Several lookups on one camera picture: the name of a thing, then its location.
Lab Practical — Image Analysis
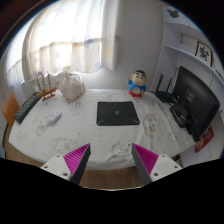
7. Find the black wifi router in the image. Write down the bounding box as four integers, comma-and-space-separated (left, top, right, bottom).
155, 74, 175, 103

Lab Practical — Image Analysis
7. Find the framed calligraphy picture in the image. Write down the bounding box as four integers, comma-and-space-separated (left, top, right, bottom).
195, 41, 212, 66

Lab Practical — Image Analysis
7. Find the black mouse pad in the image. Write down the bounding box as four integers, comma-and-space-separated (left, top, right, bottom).
96, 101, 140, 126

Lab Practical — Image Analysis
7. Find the white patterned tablecloth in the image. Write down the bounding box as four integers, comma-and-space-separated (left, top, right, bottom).
9, 89, 194, 170

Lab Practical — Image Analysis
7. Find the white sheer curtain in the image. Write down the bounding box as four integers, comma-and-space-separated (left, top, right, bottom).
0, 0, 122, 87

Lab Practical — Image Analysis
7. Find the white wall shelf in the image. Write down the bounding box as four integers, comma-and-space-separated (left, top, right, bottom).
150, 6, 224, 122

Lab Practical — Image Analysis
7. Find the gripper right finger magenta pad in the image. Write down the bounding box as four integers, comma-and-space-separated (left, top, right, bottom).
131, 144, 182, 185

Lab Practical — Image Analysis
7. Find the orange wooden chair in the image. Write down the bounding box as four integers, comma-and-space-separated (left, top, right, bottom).
1, 93, 20, 126

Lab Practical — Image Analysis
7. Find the cartoon boy figurine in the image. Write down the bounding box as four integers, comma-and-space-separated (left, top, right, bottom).
127, 70, 147, 98

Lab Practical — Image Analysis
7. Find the black computer monitor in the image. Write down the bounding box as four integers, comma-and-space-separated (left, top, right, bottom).
170, 66, 220, 142

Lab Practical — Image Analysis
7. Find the black keyboard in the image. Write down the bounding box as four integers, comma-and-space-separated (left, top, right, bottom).
14, 92, 40, 124

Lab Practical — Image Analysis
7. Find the wooden model ship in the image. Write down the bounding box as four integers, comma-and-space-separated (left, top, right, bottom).
36, 72, 57, 101

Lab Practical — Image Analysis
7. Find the red booklet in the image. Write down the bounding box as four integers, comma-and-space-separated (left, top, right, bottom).
194, 127, 214, 153

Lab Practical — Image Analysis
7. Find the white computer mouse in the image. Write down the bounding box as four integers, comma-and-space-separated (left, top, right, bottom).
47, 111, 62, 125

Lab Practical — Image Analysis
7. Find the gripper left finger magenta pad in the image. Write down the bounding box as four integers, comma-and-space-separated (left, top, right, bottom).
42, 144, 91, 184

